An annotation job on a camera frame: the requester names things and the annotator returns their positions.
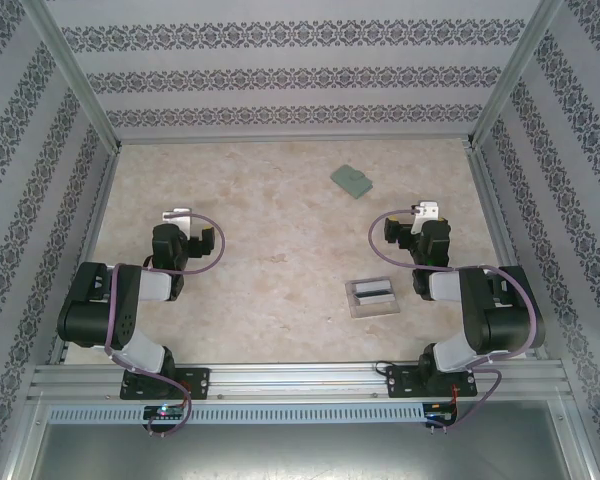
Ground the clear acrylic card tray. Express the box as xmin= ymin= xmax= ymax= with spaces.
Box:
xmin=344 ymin=277 xmax=401 ymax=320

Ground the left controller board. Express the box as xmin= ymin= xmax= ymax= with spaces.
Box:
xmin=142 ymin=405 xmax=187 ymax=422

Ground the controller board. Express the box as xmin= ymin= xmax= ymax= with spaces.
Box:
xmin=142 ymin=405 xmax=187 ymax=422
xmin=425 ymin=405 xmax=457 ymax=427

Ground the right controller board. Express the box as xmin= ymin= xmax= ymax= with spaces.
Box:
xmin=425 ymin=405 xmax=457 ymax=427

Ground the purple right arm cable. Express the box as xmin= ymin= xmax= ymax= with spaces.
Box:
xmin=369 ymin=209 xmax=542 ymax=432

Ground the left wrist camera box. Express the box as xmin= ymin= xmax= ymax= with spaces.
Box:
xmin=161 ymin=207 xmax=192 ymax=232

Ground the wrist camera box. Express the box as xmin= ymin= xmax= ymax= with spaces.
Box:
xmin=410 ymin=200 xmax=440 ymax=235
xmin=161 ymin=207 xmax=192 ymax=232

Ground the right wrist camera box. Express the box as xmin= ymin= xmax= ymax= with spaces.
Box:
xmin=410 ymin=200 xmax=440 ymax=235

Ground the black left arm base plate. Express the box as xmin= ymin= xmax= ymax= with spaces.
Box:
xmin=119 ymin=367 xmax=212 ymax=401

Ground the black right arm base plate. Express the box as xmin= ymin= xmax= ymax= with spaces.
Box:
xmin=385 ymin=364 xmax=479 ymax=400

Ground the aluminium mounting rail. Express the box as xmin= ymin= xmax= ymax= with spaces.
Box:
xmin=27 ymin=360 xmax=567 ymax=402

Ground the aluminium frame post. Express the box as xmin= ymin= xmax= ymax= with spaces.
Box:
xmin=27 ymin=0 xmax=125 ymax=152
xmin=465 ymin=0 xmax=565 ymax=150

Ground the slotted cable duct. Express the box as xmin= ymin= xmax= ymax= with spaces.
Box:
xmin=47 ymin=402 xmax=429 ymax=426

